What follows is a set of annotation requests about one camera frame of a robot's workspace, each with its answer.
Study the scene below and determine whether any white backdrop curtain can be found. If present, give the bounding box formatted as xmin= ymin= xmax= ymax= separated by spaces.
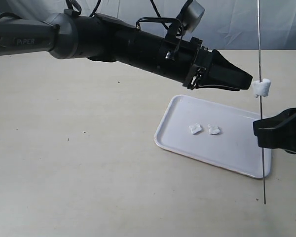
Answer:
xmin=0 ymin=0 xmax=296 ymax=51

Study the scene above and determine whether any thin metal skewer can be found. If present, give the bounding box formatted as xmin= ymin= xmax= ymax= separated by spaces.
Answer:
xmin=257 ymin=0 xmax=266 ymax=205

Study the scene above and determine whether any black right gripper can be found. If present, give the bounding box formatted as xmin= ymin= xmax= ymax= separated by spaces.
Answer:
xmin=253 ymin=107 xmax=296 ymax=154

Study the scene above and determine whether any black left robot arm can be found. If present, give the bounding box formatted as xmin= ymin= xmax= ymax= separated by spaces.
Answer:
xmin=0 ymin=13 xmax=253 ymax=91

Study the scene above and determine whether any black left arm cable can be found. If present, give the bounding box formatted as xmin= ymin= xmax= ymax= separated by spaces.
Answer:
xmin=64 ymin=0 xmax=188 ymax=62

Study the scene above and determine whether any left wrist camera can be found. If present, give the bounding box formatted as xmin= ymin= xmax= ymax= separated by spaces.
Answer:
xmin=177 ymin=0 xmax=205 ymax=35

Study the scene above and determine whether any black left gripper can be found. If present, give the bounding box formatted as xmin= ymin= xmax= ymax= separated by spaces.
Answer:
xmin=157 ymin=37 xmax=253 ymax=91

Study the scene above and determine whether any white marshmallow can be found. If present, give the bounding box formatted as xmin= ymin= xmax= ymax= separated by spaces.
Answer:
xmin=189 ymin=123 xmax=203 ymax=135
xmin=252 ymin=79 xmax=271 ymax=98
xmin=208 ymin=124 xmax=221 ymax=135

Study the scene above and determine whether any white plastic tray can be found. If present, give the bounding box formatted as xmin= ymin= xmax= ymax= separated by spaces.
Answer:
xmin=154 ymin=95 xmax=272 ymax=179

